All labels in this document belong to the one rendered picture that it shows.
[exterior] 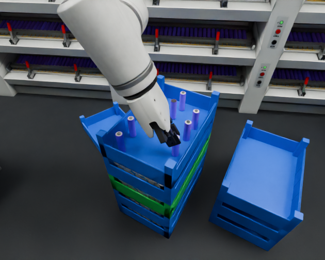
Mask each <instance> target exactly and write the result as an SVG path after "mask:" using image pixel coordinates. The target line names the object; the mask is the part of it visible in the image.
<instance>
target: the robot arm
mask: <svg viewBox="0 0 325 260"><path fill-rule="evenodd" d="M57 14H58V15H59V17H60V18H61V19H62V21H63V22H64V23H65V25H66V26H67V28H68V29H69V30H70V31H71V33H72V34H73V35H74V37H75V38H76V39H77V41H78V42H79V43H80V45H81V46H82V47H83V49H84V50H85V51H86V53H87V54H88V55H89V57H90V58H91V59H92V61H93V62H94V63H95V65H96V66H97V67H98V69H99V70H100V71H101V72H102V74H103V75H104V76H105V78H106V79H107V80H108V82H109V83H110V84H111V86H112V87H113V88H114V90H115V91H116V93H117V94H118V95H119V96H122V97H124V98H125V99H127V103H128V105H129V107H130V109H131V111H132V113H133V114H134V116H135V118H136V119H137V121H138V123H139V124H140V126H141V127H142V129H143V130H144V132H145V133H146V134H147V136H148V137H149V138H153V137H154V131H155V133H156V135H157V137H158V139H159V142H160V143H161V144H162V143H166V144H167V146H168V147H172V146H175V145H178V144H181V141H180V139H179V137H178V136H177V135H180V132H179V131H178V129H177V127H176V126H175V124H174V123H173V121H172V118H171V117H170V113H169V104H168V101H167V99H166V97H165V95H164V93H163V92H162V90H161V88H160V86H159V85H158V83H157V70H156V68H155V66H154V62H153V61H152V60H151V58H150V57H149V55H148V53H147V51H146V49H145V47H144V45H143V43H142V40H141V35H142V34H143V32H144V30H145V28H146V26H147V24H148V20H149V13H148V9H147V6H146V4H145V2H144V0H64V1H63V2H62V3H61V4H60V5H59V7H58V9H57Z"/></svg>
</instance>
